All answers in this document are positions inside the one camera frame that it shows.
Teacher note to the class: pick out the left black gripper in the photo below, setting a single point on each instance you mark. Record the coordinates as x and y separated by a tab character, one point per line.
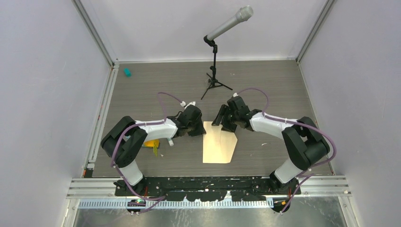
200	130

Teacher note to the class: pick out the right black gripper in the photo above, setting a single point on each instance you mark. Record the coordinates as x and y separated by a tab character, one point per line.
228	127

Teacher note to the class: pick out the green white glue stick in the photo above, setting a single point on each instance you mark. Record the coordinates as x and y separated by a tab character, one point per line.
170	141

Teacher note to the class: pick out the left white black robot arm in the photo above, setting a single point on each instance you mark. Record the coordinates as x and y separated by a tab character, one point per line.
124	141

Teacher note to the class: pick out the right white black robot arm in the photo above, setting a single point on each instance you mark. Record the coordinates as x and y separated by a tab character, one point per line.
304	143

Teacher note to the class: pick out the black tripod microphone stand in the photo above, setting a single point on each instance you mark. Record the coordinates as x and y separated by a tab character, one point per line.
213	81

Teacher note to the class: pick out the yellow-green lattice piece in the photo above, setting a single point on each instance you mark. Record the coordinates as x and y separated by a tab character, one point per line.
155	151

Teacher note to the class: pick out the colourful toy brick structure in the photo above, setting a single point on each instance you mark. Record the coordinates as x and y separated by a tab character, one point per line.
151	144

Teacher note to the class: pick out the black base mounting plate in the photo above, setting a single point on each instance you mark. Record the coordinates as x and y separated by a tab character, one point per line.
239	188

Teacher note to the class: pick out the teal small block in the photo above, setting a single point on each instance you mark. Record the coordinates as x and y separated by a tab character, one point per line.
127	72

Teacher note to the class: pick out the silver microphone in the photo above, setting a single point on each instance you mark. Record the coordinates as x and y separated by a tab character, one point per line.
242	15

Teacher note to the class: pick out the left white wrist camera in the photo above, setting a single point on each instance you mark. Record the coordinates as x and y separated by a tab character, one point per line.
191	103

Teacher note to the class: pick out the white slotted cable duct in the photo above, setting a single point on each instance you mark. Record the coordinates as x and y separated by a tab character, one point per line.
185	204

